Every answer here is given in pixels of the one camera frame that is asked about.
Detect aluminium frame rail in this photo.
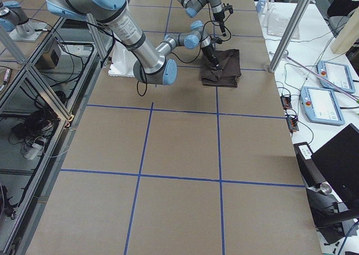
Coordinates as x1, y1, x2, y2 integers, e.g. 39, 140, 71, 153
1, 19, 112, 254

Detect brown paper table cover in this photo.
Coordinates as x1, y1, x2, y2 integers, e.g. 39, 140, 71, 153
27, 0, 321, 254

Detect blue teach pendant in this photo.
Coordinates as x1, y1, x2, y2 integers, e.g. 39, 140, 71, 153
300, 86, 345, 126
317, 61, 356, 94

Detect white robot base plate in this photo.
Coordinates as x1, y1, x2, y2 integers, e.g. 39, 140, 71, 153
108, 42, 137, 78

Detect black monitor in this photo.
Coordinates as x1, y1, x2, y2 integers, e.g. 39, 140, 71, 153
294, 124, 358, 244

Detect aluminium camera post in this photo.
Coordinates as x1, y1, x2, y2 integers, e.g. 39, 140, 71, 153
268, 0, 311, 73

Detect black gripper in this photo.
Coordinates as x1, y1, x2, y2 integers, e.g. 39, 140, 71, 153
201, 35, 222, 69
211, 3, 233, 37

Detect left black braided cable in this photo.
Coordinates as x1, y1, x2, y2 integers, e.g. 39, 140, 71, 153
157, 0, 233, 42

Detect dark brown t-shirt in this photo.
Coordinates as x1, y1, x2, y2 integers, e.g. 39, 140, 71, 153
200, 49, 242, 88

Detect clear plastic bag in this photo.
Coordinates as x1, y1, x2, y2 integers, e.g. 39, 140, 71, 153
267, 13, 289, 37

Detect metal reacher grabber tool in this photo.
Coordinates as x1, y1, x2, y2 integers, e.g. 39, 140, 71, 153
283, 50, 359, 103

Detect far blue teach pendant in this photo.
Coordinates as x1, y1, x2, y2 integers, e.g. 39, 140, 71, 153
317, 61, 356, 94

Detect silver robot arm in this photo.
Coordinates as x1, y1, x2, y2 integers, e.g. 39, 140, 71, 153
177, 0, 233, 37
47, 0, 220, 85

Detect near blue teach pendant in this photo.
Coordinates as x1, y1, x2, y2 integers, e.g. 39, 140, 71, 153
300, 86, 345, 126

